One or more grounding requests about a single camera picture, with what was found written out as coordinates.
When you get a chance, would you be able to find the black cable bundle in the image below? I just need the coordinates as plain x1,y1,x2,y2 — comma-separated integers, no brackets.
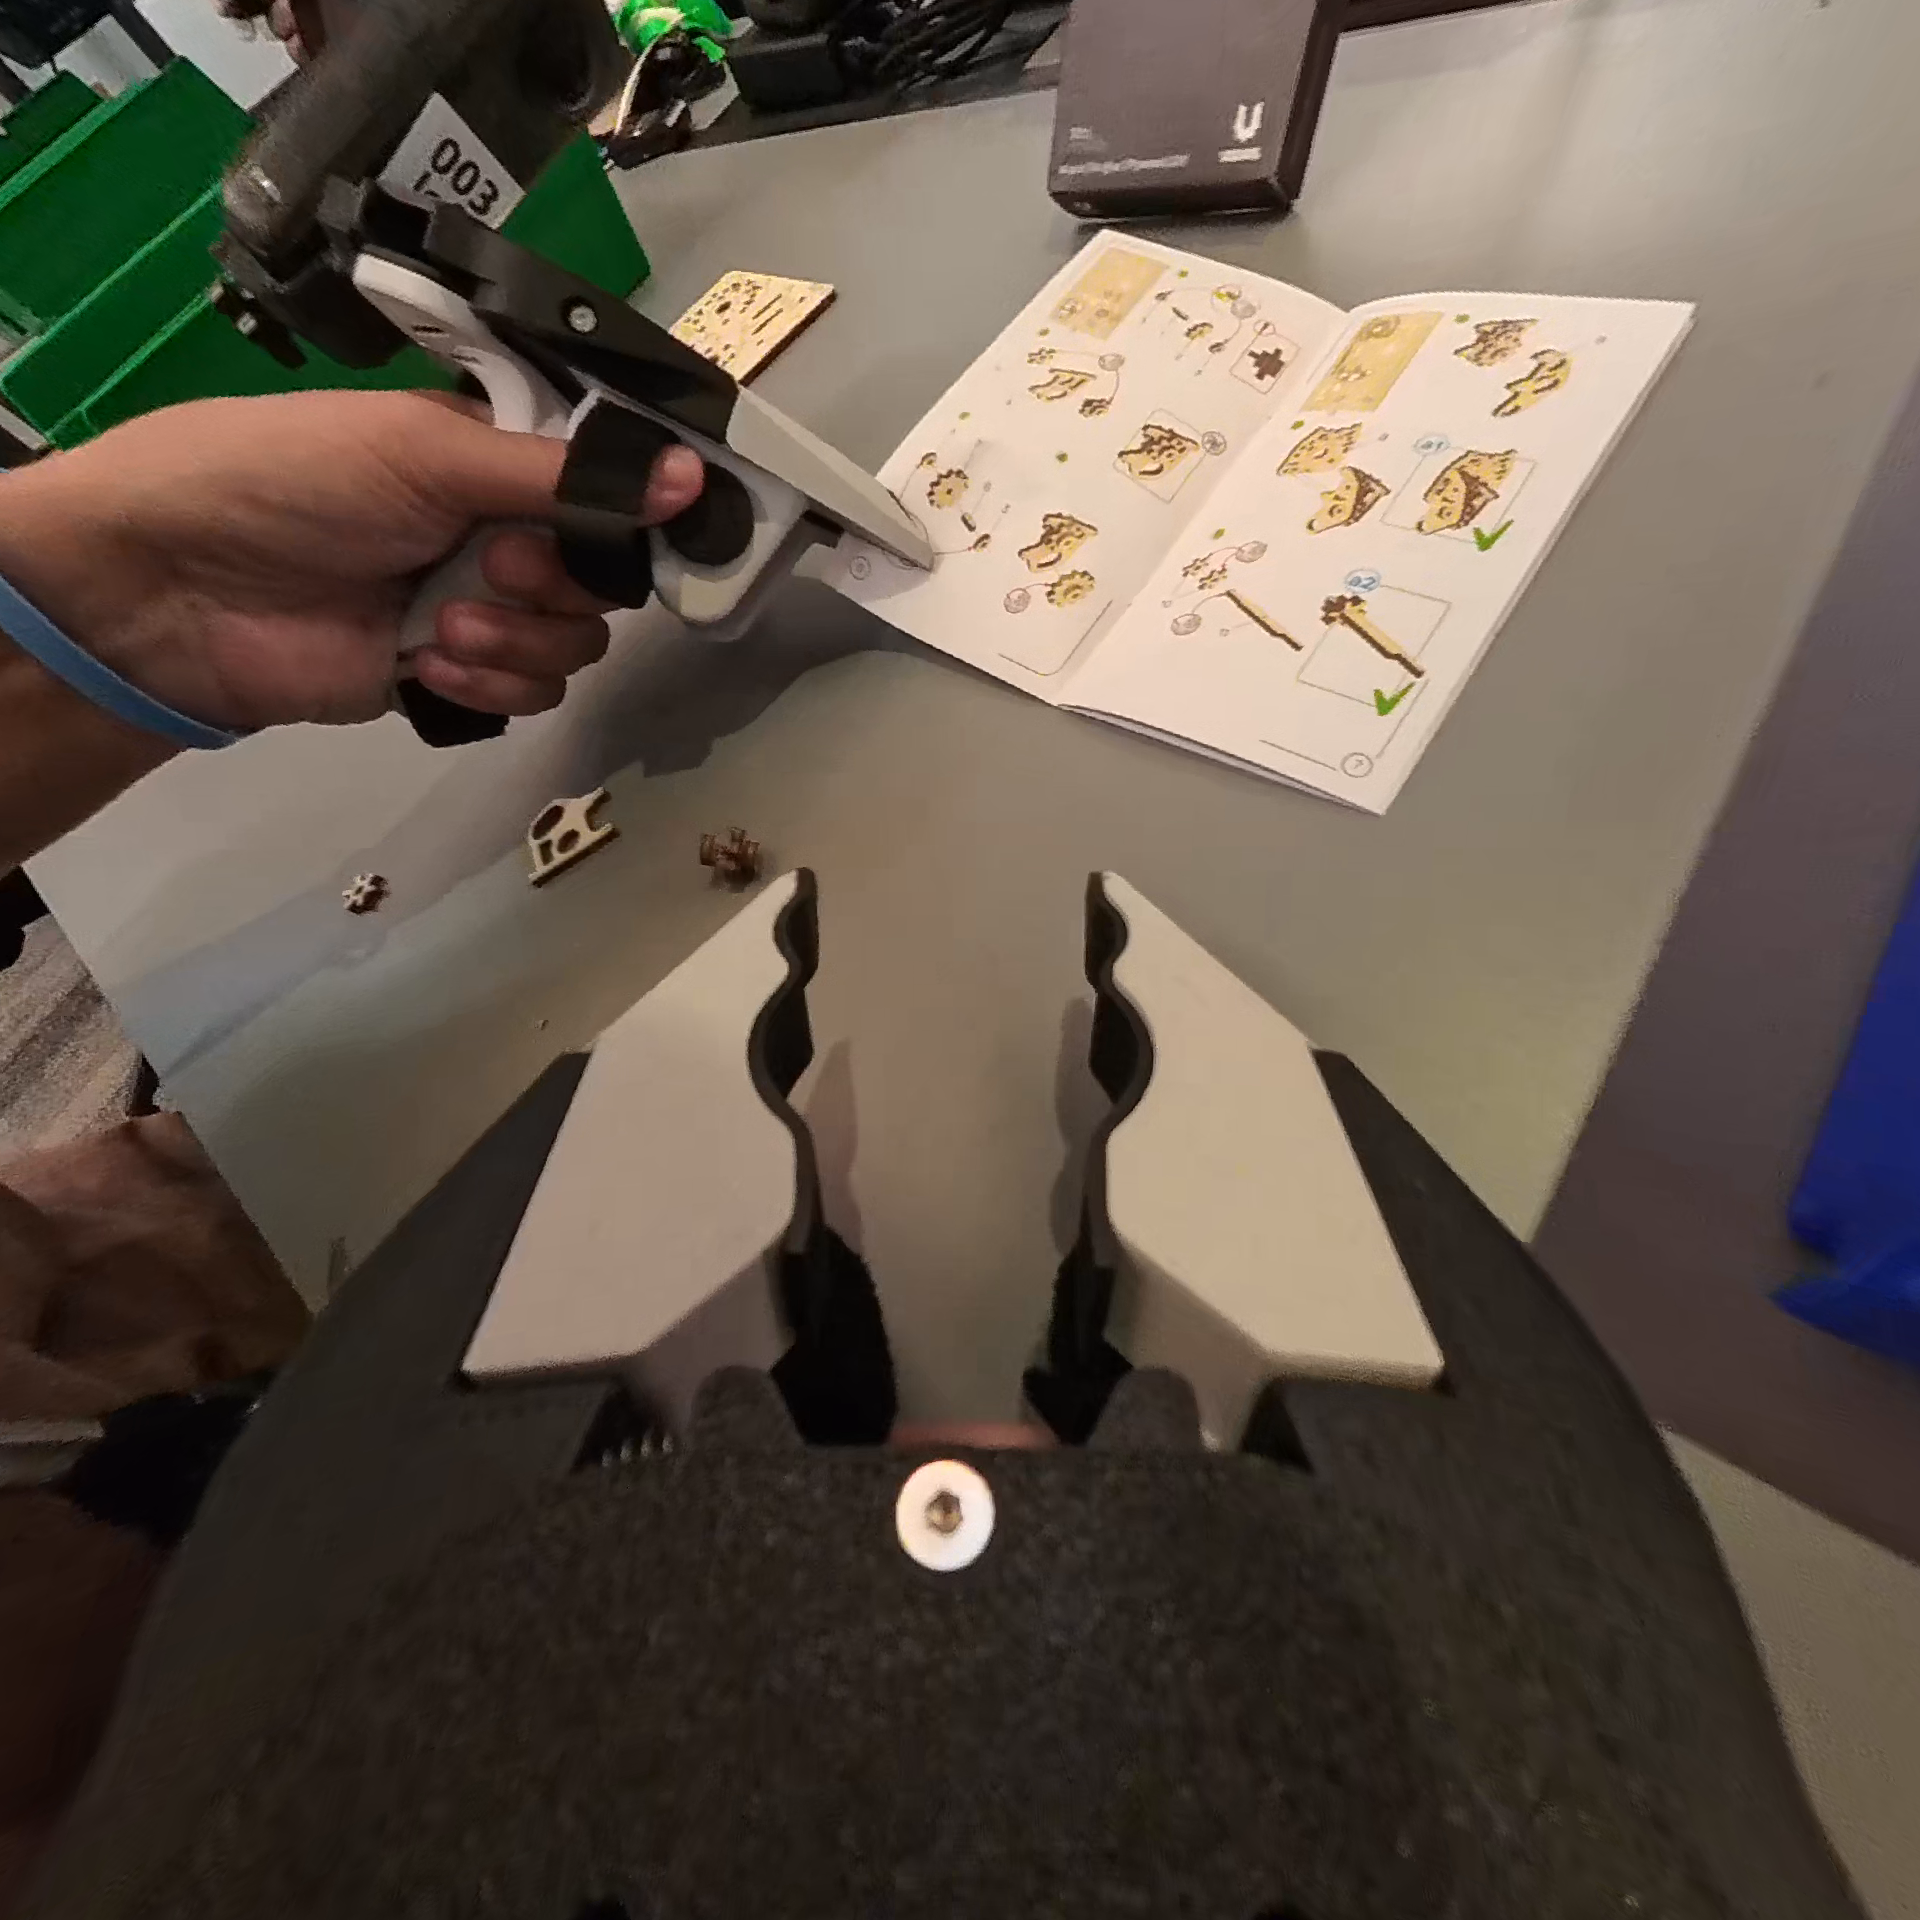
735,0,1070,114

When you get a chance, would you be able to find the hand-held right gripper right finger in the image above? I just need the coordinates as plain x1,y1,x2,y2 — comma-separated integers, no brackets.
1026,871,1446,1451

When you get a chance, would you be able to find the wooden puzzle sheet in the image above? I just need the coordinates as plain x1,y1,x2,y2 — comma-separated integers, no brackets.
666,270,839,384

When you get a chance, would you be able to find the white instruction booklet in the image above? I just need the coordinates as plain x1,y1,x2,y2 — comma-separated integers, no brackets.
823,229,1701,816

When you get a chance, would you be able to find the person's left hand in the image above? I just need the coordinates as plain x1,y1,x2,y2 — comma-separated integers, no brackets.
0,390,709,741

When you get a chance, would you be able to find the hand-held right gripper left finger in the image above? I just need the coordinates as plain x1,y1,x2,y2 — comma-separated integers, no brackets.
463,866,899,1447

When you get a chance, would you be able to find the black cardboard box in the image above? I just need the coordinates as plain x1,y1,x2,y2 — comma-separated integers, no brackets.
1046,0,1348,221

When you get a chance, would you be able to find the blue plastic bin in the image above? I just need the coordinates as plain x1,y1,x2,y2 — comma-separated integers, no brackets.
1770,840,1920,1375

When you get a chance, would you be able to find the wooden part with holes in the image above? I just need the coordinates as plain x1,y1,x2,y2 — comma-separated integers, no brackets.
524,786,621,889

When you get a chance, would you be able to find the person's left forearm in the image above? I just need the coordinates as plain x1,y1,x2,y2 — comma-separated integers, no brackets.
0,644,182,881

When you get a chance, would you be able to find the blue wristband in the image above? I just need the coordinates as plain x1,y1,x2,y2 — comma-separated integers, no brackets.
0,571,247,752

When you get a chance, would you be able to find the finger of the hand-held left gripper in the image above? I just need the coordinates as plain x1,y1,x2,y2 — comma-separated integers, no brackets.
716,390,943,577

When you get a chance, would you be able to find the green plastic bin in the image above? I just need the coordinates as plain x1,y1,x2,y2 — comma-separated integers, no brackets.
0,135,655,452
0,61,258,325

